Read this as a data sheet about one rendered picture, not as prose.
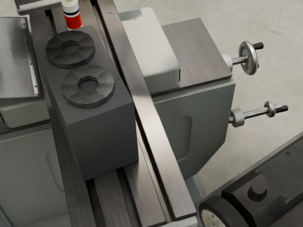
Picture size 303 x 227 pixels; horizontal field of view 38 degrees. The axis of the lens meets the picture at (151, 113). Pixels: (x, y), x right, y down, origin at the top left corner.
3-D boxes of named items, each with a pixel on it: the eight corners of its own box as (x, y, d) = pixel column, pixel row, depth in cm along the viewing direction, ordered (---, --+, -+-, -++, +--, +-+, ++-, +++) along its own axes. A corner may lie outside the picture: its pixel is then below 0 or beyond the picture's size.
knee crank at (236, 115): (282, 103, 155) (286, 92, 150) (290, 116, 151) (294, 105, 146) (223, 118, 151) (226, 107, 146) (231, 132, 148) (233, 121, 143)
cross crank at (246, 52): (250, 56, 157) (255, 30, 147) (264, 79, 150) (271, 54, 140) (208, 66, 154) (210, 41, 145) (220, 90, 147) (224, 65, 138)
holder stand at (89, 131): (102, 86, 101) (90, 17, 86) (140, 160, 89) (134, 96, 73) (51, 103, 99) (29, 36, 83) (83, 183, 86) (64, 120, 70)
